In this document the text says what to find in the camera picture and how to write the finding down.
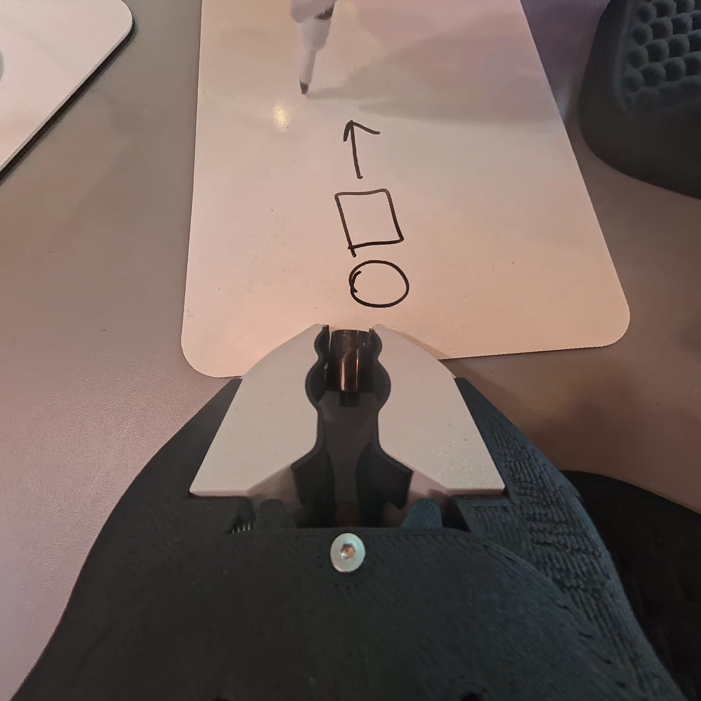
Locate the black knobbly rounded object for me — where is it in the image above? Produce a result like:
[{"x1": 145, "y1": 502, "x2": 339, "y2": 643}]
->
[{"x1": 579, "y1": 0, "x2": 701, "y2": 198}]

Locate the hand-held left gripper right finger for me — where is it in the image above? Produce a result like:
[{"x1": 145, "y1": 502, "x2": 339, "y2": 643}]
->
[{"x1": 353, "y1": 326, "x2": 506, "y2": 519}]

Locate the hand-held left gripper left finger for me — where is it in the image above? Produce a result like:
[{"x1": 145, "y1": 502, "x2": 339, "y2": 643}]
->
[{"x1": 190, "y1": 323, "x2": 351, "y2": 522}]

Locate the white whiteboard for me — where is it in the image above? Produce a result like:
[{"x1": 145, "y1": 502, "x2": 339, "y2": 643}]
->
[{"x1": 181, "y1": 0, "x2": 632, "y2": 379}]

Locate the black marker cap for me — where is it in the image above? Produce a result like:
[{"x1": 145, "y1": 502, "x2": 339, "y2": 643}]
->
[{"x1": 329, "y1": 328, "x2": 379, "y2": 401}]

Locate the black whiteboard marker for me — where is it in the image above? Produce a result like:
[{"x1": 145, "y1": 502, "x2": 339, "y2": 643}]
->
[{"x1": 290, "y1": 0, "x2": 337, "y2": 96}]

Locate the white table sign stand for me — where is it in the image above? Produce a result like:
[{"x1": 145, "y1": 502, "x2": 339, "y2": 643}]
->
[{"x1": 0, "y1": 0, "x2": 134, "y2": 174}]

